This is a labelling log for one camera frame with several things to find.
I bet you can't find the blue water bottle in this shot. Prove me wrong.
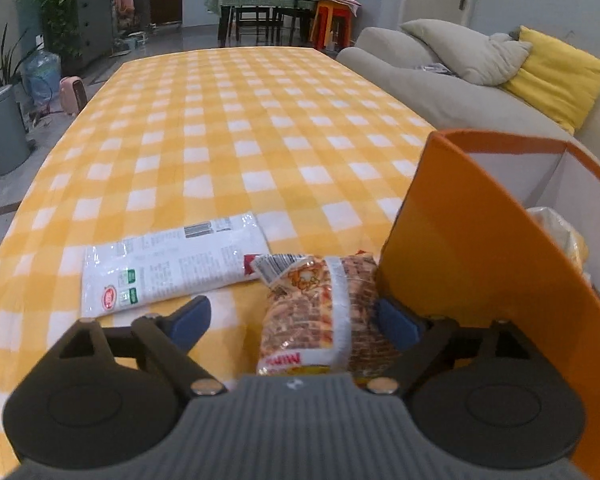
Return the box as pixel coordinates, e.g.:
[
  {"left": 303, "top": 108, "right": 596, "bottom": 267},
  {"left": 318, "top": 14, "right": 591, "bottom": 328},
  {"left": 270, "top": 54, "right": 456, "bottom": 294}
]
[{"left": 24, "top": 49, "right": 61, "bottom": 107}]

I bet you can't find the green potted plant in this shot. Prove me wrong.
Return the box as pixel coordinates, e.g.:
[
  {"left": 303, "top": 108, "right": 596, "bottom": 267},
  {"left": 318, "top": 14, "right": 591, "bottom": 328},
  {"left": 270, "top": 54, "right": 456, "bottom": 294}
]
[{"left": 33, "top": 0, "right": 112, "bottom": 61}]

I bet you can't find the beige cushion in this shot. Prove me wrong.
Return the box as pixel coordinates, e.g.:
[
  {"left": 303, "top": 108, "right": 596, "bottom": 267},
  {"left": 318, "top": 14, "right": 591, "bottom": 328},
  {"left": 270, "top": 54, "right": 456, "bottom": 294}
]
[{"left": 401, "top": 18, "right": 532, "bottom": 87}]

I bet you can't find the grey trash bin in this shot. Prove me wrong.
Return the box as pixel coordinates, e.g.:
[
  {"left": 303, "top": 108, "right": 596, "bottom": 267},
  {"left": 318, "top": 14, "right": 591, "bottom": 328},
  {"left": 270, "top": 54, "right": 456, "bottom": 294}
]
[{"left": 0, "top": 84, "right": 31, "bottom": 176}]

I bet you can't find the grey drawer cabinet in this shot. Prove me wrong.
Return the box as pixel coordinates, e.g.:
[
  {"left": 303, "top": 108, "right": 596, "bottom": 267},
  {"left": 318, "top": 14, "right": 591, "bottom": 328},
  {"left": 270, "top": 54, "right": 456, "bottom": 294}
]
[{"left": 68, "top": 0, "right": 114, "bottom": 74}]

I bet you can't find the yellow checkered tablecloth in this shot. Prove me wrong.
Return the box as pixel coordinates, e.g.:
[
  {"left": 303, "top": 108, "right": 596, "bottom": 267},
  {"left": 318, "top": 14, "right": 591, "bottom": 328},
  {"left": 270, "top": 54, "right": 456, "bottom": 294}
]
[{"left": 0, "top": 47, "right": 430, "bottom": 478}]

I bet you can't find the yellow cushion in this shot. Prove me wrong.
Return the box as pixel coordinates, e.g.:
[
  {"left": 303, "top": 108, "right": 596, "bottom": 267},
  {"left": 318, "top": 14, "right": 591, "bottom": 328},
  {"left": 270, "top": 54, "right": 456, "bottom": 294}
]
[{"left": 501, "top": 25, "right": 600, "bottom": 134}]

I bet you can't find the orange cardboard box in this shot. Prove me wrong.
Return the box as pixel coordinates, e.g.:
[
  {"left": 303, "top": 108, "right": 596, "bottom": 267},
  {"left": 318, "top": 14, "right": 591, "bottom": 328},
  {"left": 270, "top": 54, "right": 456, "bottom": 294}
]
[{"left": 377, "top": 130, "right": 600, "bottom": 479}]

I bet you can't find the beige sofa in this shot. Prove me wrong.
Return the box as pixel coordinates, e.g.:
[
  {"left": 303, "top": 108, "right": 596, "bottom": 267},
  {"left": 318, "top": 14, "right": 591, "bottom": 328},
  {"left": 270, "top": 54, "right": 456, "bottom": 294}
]
[{"left": 337, "top": 27, "right": 600, "bottom": 164}]

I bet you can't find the pink small heater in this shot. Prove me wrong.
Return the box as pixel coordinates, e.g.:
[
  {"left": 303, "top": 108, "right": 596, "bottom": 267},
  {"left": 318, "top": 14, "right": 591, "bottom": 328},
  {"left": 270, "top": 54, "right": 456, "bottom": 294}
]
[{"left": 59, "top": 76, "right": 88, "bottom": 116}]

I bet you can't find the orange stool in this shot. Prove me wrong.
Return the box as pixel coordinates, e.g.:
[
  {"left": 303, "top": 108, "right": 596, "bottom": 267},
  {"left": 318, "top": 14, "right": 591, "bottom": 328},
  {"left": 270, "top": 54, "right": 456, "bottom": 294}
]
[{"left": 310, "top": 0, "right": 358, "bottom": 51}]

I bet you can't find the peanut snack bag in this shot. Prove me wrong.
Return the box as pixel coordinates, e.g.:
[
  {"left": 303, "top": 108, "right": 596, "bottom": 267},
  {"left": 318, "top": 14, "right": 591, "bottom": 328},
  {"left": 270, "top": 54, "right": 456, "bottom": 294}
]
[{"left": 250, "top": 252, "right": 398, "bottom": 384}]

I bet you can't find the white snack packet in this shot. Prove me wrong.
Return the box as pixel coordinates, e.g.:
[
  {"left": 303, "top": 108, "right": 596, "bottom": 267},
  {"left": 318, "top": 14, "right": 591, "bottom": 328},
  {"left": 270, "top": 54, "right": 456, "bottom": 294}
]
[{"left": 81, "top": 212, "right": 268, "bottom": 318}]

